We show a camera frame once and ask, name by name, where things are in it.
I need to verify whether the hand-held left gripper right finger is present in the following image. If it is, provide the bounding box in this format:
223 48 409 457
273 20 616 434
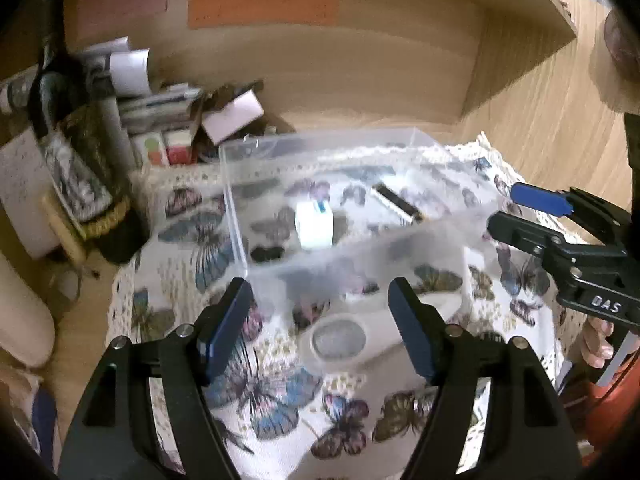
387 276 583 480

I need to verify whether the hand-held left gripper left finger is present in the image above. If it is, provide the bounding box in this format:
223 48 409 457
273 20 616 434
57 277 256 480

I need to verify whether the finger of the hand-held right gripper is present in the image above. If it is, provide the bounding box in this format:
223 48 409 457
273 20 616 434
486 211 607 282
510 182 631 247

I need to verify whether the white device with grey disc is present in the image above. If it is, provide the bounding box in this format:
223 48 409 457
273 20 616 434
295 245 472 377

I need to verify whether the clear plastic container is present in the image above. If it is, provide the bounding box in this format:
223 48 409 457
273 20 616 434
218 128 502 313

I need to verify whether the black rectangular bar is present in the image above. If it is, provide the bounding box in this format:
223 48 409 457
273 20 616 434
371 183 427 226

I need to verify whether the white tape roll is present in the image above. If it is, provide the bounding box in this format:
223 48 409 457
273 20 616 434
294 200 335 251

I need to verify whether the person's right hand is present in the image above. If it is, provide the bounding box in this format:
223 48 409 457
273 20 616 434
580 319 616 369

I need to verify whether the butterfly print tablecloth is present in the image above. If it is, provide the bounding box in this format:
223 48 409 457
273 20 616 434
106 132 569 480

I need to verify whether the red object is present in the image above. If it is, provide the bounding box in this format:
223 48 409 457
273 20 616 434
575 340 640 467

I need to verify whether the brown round object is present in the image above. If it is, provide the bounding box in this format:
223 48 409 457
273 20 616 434
602 9 640 112

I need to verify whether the wooden shelf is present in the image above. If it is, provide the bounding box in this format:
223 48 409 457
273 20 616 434
390 0 579 122

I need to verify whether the small red and white box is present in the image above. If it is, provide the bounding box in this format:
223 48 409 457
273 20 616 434
165 130 194 165

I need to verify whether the white cylinder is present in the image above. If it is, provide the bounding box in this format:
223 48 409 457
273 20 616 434
0 252 56 369

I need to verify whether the dark glass bottle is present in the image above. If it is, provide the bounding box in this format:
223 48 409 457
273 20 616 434
27 0 152 266

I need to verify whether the stack of papers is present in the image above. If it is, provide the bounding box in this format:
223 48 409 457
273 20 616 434
117 85 204 134

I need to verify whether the white paper sheet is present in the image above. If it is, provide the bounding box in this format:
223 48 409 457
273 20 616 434
0 132 62 261

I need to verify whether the rolled white paper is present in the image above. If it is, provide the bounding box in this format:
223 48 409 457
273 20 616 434
107 49 154 97

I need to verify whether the orange paper note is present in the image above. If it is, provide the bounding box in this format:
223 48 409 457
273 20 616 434
187 0 340 30

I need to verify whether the pink paper note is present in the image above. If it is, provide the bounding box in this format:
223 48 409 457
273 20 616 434
77 0 169 37

